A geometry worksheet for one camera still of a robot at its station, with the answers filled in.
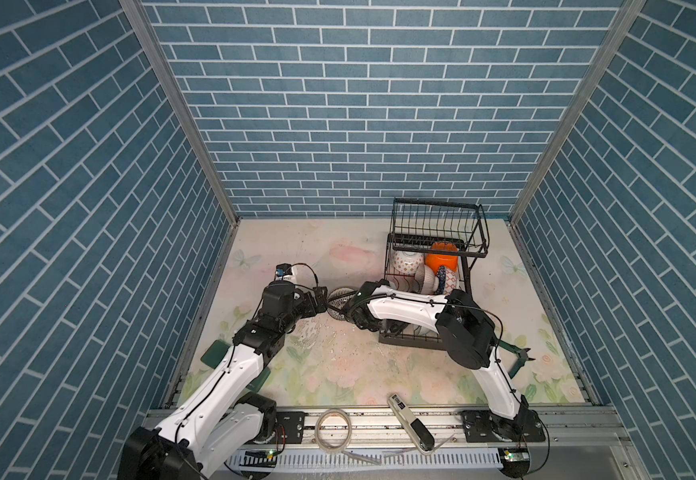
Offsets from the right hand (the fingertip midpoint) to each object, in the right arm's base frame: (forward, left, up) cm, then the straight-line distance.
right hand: (412, 314), depth 87 cm
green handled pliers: (-7, -33, -8) cm, 34 cm away
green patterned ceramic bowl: (+19, +1, 0) cm, 19 cm away
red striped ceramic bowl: (+10, -5, +1) cm, 12 cm away
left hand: (0, +28, +9) cm, 29 cm away
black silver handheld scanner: (-30, -1, -2) cm, 30 cm away
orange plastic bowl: (+20, -8, +1) cm, 22 cm away
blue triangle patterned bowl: (+10, -11, +4) cm, 15 cm away
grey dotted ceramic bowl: (+1, +22, +6) cm, 22 cm away
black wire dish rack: (+22, -5, +3) cm, 22 cm away
